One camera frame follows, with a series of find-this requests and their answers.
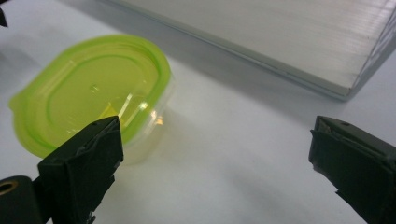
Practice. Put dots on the clear container with green lid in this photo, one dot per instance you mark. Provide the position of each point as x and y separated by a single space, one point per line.
90 90

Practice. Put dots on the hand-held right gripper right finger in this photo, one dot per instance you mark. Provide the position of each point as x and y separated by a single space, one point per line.
358 168

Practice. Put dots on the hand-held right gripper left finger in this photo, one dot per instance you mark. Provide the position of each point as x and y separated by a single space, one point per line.
81 168

